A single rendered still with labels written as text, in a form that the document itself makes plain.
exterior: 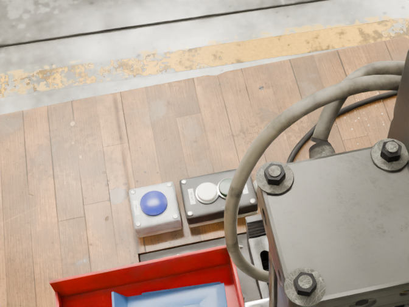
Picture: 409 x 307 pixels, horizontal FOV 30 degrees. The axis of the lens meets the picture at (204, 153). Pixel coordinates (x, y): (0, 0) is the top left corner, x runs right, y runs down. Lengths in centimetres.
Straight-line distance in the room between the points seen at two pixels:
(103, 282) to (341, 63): 53
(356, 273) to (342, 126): 80
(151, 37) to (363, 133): 143
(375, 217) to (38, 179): 83
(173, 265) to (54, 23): 170
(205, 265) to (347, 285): 67
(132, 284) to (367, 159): 68
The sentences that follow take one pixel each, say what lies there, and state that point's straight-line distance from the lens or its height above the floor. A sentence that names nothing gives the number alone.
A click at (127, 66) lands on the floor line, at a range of 248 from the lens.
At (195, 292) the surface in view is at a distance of 107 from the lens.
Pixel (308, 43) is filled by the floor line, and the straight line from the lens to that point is 249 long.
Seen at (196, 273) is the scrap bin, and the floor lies 91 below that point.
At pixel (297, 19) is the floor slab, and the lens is 256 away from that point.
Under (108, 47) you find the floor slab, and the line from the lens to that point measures 254.
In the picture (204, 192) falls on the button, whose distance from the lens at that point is 111.
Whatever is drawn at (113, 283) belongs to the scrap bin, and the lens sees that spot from 108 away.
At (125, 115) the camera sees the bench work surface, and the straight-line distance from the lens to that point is 124.
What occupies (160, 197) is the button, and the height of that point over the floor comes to 94.
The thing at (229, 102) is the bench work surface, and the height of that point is 90.
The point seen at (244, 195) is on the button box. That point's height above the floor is 93.
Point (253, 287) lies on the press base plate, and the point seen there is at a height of 90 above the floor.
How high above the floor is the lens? 190
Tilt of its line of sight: 58 degrees down
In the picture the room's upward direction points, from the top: 8 degrees counter-clockwise
